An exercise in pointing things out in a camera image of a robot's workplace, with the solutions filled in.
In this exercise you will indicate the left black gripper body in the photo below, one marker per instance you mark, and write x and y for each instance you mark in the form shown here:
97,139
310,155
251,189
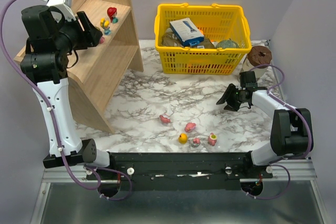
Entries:
85,28

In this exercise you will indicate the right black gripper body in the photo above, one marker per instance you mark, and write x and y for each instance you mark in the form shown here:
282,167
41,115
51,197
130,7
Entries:
234,97

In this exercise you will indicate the brown hat duck toy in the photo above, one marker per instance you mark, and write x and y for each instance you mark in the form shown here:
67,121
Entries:
102,39

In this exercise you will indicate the yellow blue duck toy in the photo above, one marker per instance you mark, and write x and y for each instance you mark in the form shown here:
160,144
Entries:
105,25

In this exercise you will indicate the red haired mermaid toy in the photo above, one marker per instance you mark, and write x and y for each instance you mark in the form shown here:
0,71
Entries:
112,14

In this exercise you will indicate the yellow rubber duck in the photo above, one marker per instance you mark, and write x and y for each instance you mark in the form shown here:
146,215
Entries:
183,138

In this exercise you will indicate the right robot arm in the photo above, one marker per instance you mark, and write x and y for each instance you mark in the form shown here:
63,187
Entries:
291,134

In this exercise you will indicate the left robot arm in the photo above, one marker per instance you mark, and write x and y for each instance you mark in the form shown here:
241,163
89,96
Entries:
51,39

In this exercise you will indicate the wooden shelf unit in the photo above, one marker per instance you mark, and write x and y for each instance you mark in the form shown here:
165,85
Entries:
95,73

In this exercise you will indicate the grey cup brown lid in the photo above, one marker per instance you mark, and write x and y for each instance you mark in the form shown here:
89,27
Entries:
259,55

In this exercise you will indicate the pink green toy figure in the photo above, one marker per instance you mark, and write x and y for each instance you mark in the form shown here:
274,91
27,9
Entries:
212,139

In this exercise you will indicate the green round melon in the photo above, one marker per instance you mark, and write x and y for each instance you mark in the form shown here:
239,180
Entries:
228,43

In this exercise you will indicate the pink pig toy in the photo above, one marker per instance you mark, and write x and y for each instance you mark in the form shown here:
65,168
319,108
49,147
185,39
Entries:
190,127

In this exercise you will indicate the small pink cupcake toy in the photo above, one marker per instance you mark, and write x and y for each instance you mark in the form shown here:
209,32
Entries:
195,142

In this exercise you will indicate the pink flamingo toy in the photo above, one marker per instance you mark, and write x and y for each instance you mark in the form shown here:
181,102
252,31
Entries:
165,119

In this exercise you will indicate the yellow plastic basket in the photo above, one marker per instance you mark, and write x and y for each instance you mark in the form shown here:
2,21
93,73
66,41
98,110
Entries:
217,22

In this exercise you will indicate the blue white razor box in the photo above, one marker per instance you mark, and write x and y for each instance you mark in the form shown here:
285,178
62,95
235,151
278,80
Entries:
187,32

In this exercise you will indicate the brown paper package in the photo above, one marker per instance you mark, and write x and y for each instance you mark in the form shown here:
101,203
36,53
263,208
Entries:
170,39

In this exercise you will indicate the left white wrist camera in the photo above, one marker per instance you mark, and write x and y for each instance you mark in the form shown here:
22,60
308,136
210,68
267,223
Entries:
64,6

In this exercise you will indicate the black mounting rail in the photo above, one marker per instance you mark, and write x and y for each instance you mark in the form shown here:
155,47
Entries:
188,171

